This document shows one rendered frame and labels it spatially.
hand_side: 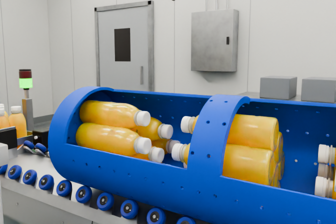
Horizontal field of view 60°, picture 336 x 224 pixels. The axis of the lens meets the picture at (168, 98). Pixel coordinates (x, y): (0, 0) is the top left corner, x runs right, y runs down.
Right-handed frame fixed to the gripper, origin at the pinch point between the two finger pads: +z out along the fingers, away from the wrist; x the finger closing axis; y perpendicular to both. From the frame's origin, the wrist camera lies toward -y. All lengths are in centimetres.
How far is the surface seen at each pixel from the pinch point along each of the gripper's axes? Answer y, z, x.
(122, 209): -14, 52, -17
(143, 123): -8.9, 32.9, -10.1
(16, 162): -73, 39, -6
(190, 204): 6, 50, -19
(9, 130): -74, 26, -6
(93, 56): -343, -110, 322
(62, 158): -27, 38, -21
